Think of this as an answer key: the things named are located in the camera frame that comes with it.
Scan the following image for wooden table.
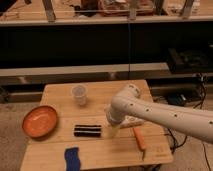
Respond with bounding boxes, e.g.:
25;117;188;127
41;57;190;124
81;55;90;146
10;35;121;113
21;81;173;171

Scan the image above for black power adapter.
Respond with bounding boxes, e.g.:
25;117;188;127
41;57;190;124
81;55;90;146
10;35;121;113
166;95;186;106

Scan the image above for orange ceramic bowl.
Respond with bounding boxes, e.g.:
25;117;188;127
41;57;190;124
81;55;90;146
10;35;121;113
22;106;58;138

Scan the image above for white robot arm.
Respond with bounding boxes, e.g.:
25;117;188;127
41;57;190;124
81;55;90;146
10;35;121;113
106;84;213;144

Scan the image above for orange handled screwdriver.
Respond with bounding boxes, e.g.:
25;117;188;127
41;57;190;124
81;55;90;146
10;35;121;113
133;127;146;159

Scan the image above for black floor cables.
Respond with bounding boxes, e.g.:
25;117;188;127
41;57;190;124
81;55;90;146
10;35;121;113
153;74;213;171

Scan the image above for translucent plastic cup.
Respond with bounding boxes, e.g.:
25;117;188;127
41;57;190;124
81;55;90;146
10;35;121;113
72;85;87;106

